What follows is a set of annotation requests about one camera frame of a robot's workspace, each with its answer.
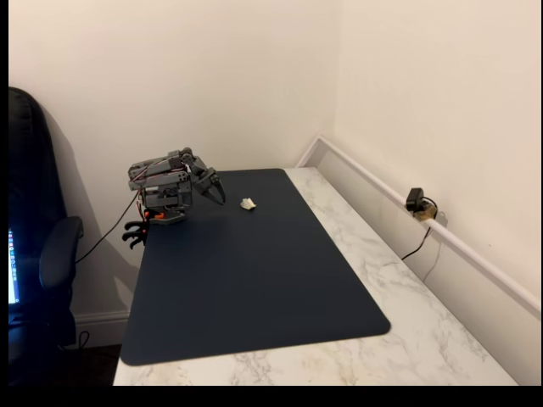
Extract black office chair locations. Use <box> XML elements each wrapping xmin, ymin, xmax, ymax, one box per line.
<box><xmin>8</xmin><ymin>86</ymin><xmax>85</xmax><ymax>387</ymax></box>

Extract black webcam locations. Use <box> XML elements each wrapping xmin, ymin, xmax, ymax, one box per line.
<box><xmin>405</xmin><ymin>187</ymin><xmax>425</xmax><ymax>213</ymax></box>

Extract white baseboard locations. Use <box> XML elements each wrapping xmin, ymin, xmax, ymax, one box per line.
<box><xmin>74</xmin><ymin>310</ymin><xmax>131</xmax><ymax>348</ymax></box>

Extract dark blue desk mat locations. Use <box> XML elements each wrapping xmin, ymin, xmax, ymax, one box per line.
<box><xmin>120</xmin><ymin>168</ymin><xmax>392</xmax><ymax>367</ymax></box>

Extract black clamp with orange tip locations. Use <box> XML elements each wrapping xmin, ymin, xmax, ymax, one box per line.
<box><xmin>122</xmin><ymin>232</ymin><xmax>148</xmax><ymax>251</ymax></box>
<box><xmin>122</xmin><ymin>209</ymin><xmax>152</xmax><ymax>239</ymax></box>

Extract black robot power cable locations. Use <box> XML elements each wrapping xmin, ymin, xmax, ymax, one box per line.
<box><xmin>74</xmin><ymin>191</ymin><xmax>142</xmax><ymax>265</ymax></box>

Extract white rail trim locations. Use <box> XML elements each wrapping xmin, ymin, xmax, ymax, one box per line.
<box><xmin>295</xmin><ymin>134</ymin><xmax>542</xmax><ymax>317</ymax></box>

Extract lit laptop screen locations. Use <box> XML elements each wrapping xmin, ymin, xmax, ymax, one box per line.
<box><xmin>8</xmin><ymin>228</ymin><xmax>21</xmax><ymax>305</ymax></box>

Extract black webcam cable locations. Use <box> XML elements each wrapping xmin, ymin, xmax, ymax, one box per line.
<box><xmin>400</xmin><ymin>196</ymin><xmax>440</xmax><ymax>261</ymax></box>

